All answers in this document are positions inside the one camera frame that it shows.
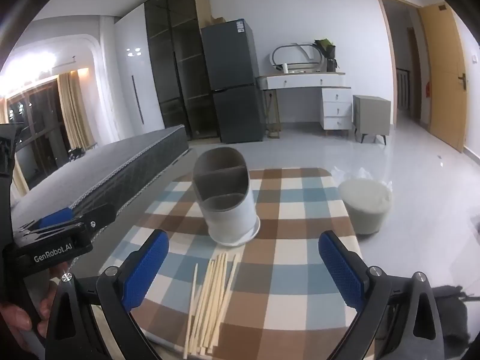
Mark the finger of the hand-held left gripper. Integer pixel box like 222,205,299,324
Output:
67,203,116,235
20,207,74,233

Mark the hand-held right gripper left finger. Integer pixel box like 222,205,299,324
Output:
44,229,170,360

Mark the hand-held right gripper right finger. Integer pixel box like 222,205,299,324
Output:
318,230,451,360

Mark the pile of wooden chopsticks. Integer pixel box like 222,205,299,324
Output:
183,252,241,359

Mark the grey divided utensil holder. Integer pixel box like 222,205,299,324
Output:
192,148,261,247

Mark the person's left hand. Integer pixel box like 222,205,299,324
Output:
0,295,58,346

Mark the dark grey quilted mattress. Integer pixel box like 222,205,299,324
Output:
9,125,192,256

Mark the beige curtain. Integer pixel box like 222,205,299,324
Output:
56,71,96,158
12,152,30,197

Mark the round cream stool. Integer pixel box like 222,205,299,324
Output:
338,178,392,236

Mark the checkered blue brown blanket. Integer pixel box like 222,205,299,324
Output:
98,167,362,360

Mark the dark night window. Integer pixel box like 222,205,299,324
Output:
5,79,72,192

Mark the clear plastic wrap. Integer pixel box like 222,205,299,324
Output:
330,167,392,196

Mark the black bag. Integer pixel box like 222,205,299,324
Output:
431,285,480,360

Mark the glossy white wardrobe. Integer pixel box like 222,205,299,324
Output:
114,4,166,147

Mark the grey nightstand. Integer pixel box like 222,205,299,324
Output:
352,95,391,145

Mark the white dressing table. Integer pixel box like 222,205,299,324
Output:
256,72,353,132

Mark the dark glass display cabinet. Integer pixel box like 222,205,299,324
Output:
144,0,220,140

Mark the dark grey refrigerator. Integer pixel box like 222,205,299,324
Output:
200,19,265,144

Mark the yellow wooden door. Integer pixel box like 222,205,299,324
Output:
417,2,469,153

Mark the green plant bouquet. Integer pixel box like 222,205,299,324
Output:
314,38,338,73

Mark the oval vanity mirror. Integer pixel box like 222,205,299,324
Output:
271,41,327,73

